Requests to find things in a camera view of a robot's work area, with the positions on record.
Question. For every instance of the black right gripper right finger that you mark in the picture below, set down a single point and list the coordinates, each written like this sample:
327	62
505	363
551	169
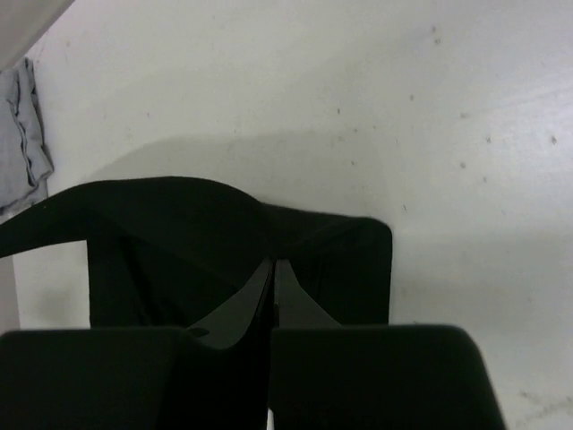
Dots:
326	375

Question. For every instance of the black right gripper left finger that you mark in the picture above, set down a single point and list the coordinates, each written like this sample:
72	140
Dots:
211	375

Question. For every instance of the black tank top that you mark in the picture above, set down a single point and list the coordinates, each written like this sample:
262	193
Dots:
167	251

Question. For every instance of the folded grey tank top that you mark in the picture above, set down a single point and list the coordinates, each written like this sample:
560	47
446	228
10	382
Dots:
25	162

